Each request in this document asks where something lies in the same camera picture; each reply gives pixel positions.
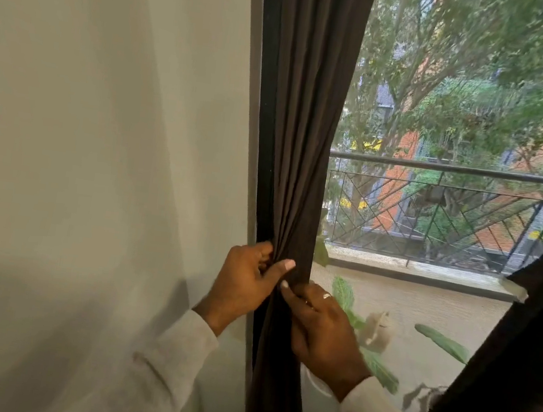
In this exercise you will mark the dark brown curtain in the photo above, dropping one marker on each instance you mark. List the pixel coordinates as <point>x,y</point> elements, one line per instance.
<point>308,118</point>
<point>517,385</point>

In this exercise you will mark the person's left forearm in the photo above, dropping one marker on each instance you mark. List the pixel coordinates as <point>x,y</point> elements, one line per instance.
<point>164,379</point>

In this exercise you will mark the person's right hand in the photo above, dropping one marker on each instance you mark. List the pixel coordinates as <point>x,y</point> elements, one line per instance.
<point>328,340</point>

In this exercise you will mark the person's left hand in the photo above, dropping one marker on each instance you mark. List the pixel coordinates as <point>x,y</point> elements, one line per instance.
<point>240,289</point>

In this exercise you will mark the orange brick building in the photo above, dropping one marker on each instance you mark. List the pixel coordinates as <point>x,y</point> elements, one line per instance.
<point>404,143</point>

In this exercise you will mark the black metal balcony railing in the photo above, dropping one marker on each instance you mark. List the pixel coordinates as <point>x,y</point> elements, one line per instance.
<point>456,169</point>

